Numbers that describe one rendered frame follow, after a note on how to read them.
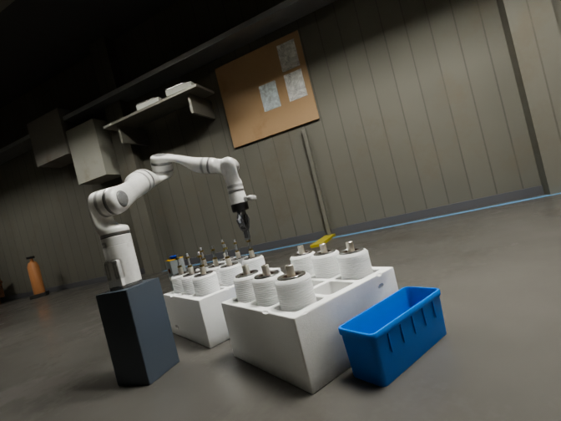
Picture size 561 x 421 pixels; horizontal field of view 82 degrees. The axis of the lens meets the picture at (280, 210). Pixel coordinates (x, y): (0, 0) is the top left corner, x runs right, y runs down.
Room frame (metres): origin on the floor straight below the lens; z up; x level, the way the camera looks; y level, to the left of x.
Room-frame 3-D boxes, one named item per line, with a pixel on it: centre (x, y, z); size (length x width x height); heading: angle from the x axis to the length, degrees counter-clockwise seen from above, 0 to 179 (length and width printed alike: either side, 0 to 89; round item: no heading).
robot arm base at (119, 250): (1.07, 0.55, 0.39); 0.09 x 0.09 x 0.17; 67
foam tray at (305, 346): (1.00, -0.01, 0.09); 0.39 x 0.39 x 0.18; 36
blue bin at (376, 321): (0.81, -0.21, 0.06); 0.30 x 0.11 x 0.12; 126
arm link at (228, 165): (1.40, 0.17, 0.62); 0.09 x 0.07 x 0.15; 172
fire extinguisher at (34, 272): (5.07, 3.99, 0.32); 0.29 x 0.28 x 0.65; 67
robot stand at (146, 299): (1.07, 0.55, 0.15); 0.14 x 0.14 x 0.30; 67
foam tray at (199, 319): (1.43, 0.33, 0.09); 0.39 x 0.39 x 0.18; 39
